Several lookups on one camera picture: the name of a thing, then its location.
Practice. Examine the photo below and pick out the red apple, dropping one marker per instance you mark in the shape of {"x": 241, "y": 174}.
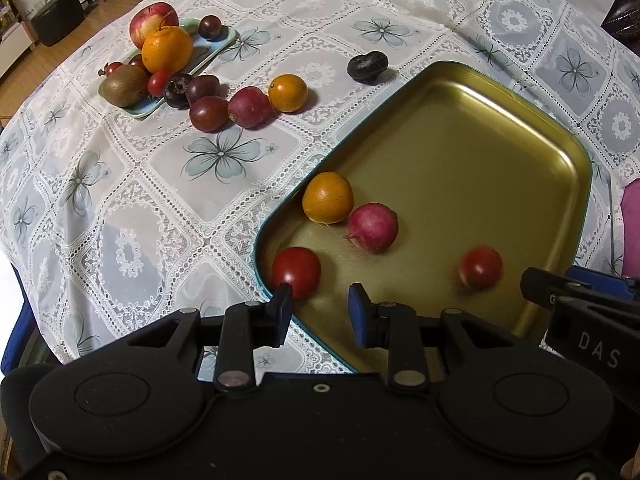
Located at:
{"x": 148, "y": 21}

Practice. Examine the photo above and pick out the black box stool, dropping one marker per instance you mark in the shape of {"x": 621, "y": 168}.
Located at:
{"x": 57, "y": 17}

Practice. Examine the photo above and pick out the white cabinet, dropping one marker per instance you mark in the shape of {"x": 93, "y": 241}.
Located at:
{"x": 12, "y": 47}

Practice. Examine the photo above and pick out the blue chair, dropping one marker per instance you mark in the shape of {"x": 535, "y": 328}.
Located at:
{"x": 15, "y": 330}

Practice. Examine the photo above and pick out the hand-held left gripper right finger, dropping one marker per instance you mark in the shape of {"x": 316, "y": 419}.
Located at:
{"x": 358, "y": 312}

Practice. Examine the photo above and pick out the black wrinkled fruit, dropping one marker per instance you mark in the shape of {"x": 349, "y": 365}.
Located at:
{"x": 368, "y": 66}

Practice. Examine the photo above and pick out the small orange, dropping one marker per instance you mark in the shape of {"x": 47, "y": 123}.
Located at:
{"x": 288, "y": 93}
{"x": 327, "y": 197}

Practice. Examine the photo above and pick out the dark purple plum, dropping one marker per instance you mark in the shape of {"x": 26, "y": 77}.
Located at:
{"x": 203, "y": 86}
{"x": 210, "y": 27}

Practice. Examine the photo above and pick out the dark red plum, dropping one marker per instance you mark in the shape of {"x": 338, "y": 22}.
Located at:
{"x": 135, "y": 62}
{"x": 209, "y": 114}

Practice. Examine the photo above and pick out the light green plate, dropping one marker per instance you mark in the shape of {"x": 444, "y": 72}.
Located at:
{"x": 212, "y": 50}

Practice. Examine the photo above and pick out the small red cherry tomato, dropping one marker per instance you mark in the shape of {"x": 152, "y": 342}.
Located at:
{"x": 113, "y": 67}
{"x": 159, "y": 83}

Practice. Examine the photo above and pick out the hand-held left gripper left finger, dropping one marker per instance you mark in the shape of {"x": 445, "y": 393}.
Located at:
{"x": 283, "y": 307}

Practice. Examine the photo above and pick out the large orange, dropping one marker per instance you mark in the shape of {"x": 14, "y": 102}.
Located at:
{"x": 167, "y": 50}

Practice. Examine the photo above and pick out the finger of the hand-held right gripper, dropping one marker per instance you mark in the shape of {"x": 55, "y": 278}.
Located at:
{"x": 560, "y": 285}

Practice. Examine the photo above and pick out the gold metal tray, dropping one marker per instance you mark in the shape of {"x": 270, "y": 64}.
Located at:
{"x": 450, "y": 170}

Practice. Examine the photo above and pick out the pink cloth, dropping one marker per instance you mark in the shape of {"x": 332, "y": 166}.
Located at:
{"x": 631, "y": 230}

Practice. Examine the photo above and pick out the white lace floral tablecloth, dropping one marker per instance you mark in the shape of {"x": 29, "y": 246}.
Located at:
{"x": 165, "y": 195}

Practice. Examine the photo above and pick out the dark mangosteen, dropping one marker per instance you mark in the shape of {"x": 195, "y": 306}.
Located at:
{"x": 177, "y": 91}

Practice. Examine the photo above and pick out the brown kiwi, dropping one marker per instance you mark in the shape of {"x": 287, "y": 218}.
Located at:
{"x": 123, "y": 87}

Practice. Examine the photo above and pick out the dark shiny bag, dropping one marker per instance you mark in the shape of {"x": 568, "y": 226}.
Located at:
{"x": 622, "y": 12}

